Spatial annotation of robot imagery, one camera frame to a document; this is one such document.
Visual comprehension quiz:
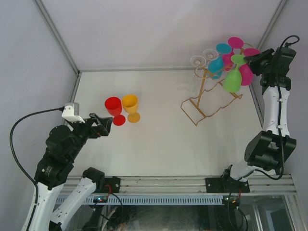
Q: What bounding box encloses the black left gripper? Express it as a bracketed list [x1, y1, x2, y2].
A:
[67, 112, 113, 160]

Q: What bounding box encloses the magenta wine glass front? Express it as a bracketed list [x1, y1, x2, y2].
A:
[239, 48, 260, 86]

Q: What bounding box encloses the magenta wine glass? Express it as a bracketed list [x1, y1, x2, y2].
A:
[239, 48, 260, 86]
[222, 37, 244, 65]

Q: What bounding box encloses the red wine glass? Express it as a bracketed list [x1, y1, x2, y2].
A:
[104, 97, 126, 126]

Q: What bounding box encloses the green wine glass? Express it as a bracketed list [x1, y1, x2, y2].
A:
[223, 54, 246, 93]

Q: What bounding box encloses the yellow wine glass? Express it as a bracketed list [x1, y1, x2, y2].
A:
[121, 94, 141, 123]

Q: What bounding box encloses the clear wine glass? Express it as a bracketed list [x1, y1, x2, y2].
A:
[188, 55, 206, 90]
[203, 49, 219, 61]

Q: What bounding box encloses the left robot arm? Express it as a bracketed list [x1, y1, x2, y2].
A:
[22, 113, 113, 231]

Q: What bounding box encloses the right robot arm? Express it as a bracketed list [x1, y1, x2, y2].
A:
[221, 43, 296, 192]

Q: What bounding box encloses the magenta wine glass rear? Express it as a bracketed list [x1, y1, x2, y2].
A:
[222, 37, 244, 65]

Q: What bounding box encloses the blue wine glass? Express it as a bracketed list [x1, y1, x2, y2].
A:
[208, 43, 232, 79]

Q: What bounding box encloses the clear wine glass front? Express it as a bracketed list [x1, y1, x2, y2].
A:
[188, 55, 206, 90]

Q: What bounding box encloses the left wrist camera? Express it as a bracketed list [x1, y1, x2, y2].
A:
[62, 103, 85, 123]

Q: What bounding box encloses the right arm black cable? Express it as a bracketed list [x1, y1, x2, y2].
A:
[255, 35, 301, 180]

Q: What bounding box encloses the gold wire glass rack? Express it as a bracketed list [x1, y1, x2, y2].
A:
[180, 42, 255, 126]

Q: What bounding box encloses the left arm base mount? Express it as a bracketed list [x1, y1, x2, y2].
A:
[94, 176, 121, 193]

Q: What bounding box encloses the aluminium frame rail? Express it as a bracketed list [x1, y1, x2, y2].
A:
[60, 175, 296, 196]

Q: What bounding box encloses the slotted grey cable duct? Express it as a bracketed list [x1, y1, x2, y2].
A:
[55, 195, 224, 206]

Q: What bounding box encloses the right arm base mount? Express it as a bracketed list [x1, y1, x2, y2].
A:
[205, 177, 250, 193]

